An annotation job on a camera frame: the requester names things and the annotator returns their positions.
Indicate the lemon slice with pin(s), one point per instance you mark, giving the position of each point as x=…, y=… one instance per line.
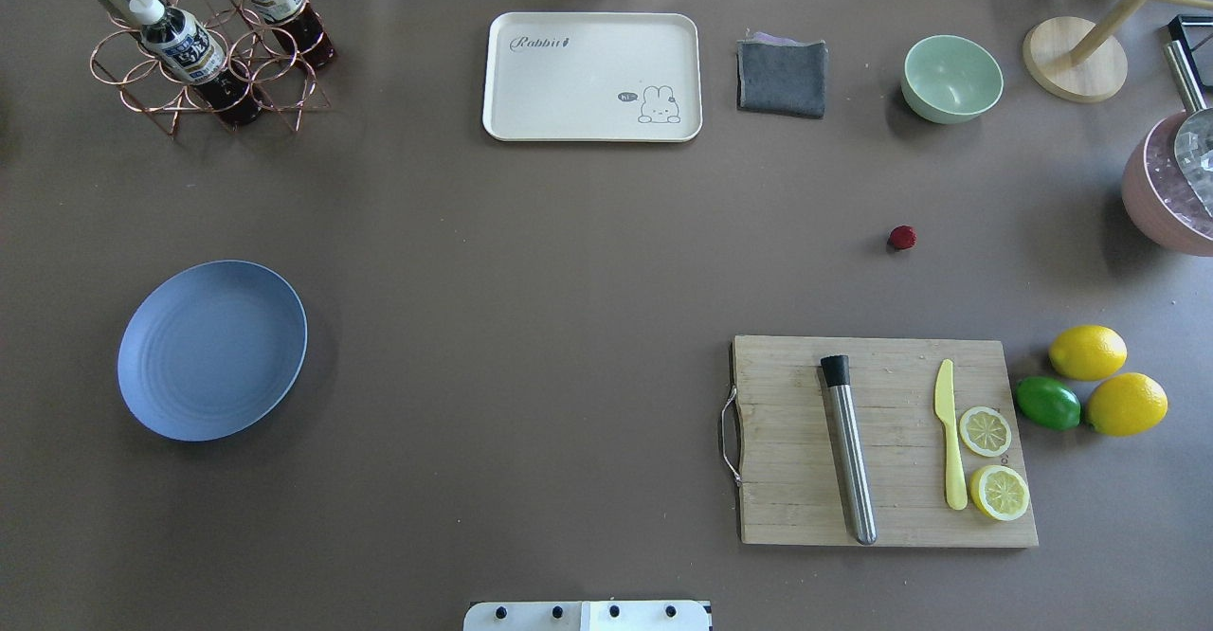
x=985, y=432
x=999, y=492

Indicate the green bowl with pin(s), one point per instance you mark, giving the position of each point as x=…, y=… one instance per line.
x=948, y=79

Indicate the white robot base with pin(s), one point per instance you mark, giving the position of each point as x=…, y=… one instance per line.
x=590, y=615

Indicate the green lime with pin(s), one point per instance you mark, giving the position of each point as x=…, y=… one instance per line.
x=1048, y=402

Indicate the grey folded cloth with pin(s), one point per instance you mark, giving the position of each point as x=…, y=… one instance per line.
x=782, y=76

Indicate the blue plate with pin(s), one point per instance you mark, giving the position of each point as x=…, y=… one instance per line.
x=212, y=350

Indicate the cream rabbit tray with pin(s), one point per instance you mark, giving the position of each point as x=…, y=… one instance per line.
x=606, y=76

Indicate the wooden stand with base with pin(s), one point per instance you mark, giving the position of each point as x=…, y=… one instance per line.
x=1080, y=60

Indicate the yellow lemon near board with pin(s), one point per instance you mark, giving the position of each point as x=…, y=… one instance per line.
x=1088, y=352

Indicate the black framed device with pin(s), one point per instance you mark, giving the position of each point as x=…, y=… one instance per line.
x=1194, y=33

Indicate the lower lemon slice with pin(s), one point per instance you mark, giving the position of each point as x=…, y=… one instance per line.
x=999, y=492

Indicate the wooden cutting board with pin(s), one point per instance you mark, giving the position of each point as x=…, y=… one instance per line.
x=791, y=486

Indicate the tea bottle right back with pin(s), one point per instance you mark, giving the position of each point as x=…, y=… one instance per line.
x=298, y=30

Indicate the pink bowl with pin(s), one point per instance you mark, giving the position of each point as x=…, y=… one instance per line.
x=1134, y=184

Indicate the yellow plastic knife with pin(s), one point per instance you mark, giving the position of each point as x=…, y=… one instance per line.
x=945, y=411

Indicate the copper wire bottle rack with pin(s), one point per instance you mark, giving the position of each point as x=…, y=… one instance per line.
x=145, y=86

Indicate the clear ice cubes pile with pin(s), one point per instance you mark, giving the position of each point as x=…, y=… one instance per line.
x=1178, y=219

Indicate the red strawberry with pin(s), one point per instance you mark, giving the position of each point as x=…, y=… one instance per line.
x=903, y=237

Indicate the steel muddler black tip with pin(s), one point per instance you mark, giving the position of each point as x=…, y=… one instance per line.
x=857, y=490

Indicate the upper lemon slice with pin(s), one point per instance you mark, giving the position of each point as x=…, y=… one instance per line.
x=985, y=432

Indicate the yellow lemon far side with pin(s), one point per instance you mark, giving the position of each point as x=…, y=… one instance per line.
x=1126, y=404

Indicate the tea bottle front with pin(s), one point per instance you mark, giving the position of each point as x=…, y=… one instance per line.
x=189, y=52

